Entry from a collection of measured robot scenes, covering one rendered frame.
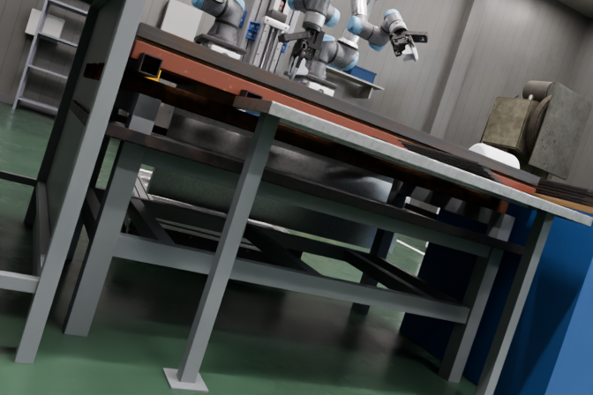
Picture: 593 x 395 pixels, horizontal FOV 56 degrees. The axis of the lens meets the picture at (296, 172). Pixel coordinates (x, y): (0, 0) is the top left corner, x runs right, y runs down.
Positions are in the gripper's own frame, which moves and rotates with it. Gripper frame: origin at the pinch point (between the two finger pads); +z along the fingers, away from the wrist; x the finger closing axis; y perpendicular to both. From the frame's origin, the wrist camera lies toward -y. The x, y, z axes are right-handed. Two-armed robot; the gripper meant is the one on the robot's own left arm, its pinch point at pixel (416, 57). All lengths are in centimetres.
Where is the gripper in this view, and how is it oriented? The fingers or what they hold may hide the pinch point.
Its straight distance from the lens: 249.4
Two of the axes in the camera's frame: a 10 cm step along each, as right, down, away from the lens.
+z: 1.5, 7.3, -6.7
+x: -2.3, -6.3, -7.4
